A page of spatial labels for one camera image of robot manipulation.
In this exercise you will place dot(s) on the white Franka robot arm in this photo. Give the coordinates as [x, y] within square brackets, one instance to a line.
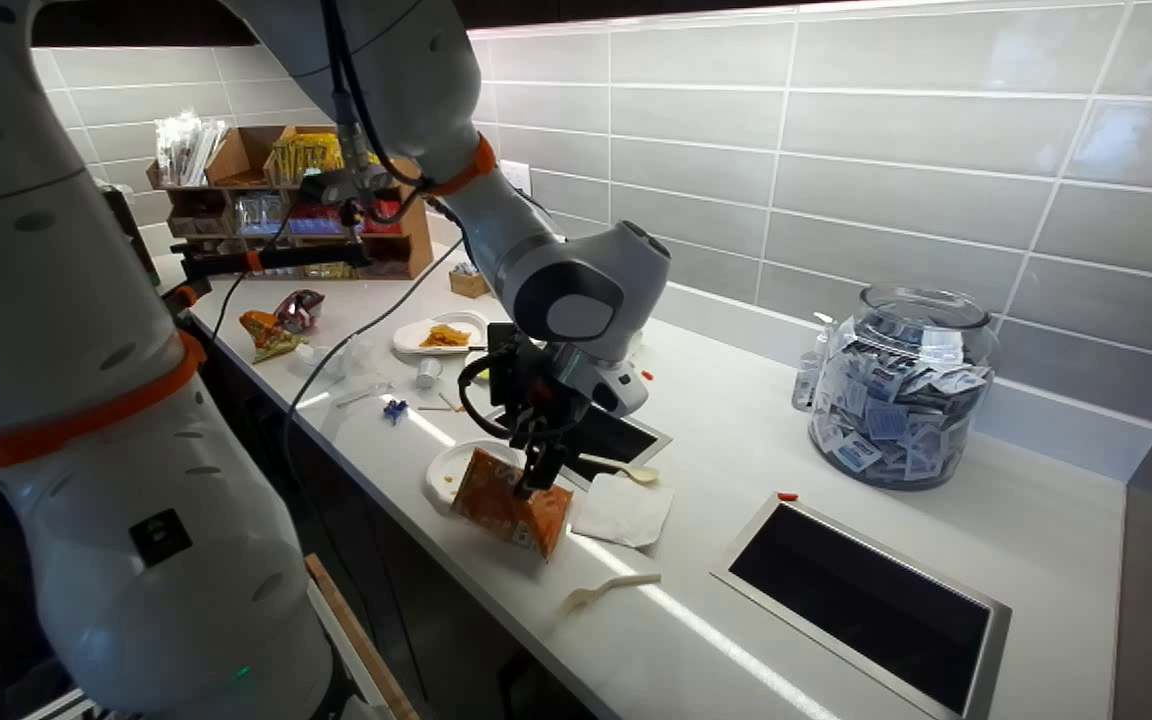
[56, 264]

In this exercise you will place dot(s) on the orange snack pack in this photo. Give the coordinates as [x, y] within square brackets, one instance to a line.
[513, 513]

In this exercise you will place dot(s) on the white plastic fork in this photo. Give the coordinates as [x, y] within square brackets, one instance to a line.
[609, 584]

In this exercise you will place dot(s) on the small red scrap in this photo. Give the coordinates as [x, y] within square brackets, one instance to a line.
[785, 498]

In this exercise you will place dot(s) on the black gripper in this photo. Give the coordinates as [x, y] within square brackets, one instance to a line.
[542, 401]

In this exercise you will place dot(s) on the wooden organizer shelf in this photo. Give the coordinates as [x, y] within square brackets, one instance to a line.
[323, 235]

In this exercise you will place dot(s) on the white paper napkin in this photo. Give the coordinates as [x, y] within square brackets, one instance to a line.
[623, 513]

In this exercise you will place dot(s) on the small blue wrapper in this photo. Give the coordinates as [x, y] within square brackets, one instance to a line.
[395, 411]

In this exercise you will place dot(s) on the glass jar with packets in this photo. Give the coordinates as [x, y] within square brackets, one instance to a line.
[900, 401]

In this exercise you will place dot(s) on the small white cup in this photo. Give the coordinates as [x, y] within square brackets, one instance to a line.
[429, 374]

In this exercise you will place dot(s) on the steel framed counter opening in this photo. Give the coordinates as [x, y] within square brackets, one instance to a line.
[858, 600]
[623, 439]

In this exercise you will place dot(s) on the white plastic bag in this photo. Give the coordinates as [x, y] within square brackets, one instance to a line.
[185, 147]

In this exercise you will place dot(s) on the white plastic spoon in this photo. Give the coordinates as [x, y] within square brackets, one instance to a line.
[616, 464]

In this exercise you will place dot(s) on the crumpled orange purple wrapper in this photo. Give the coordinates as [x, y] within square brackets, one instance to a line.
[282, 325]

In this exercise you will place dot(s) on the small plate with orange snack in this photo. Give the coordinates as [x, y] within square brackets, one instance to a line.
[440, 337]

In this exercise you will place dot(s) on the white paper plate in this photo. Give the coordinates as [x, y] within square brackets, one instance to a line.
[440, 473]

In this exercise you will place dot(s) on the yellow snack packets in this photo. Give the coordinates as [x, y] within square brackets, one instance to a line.
[307, 153]

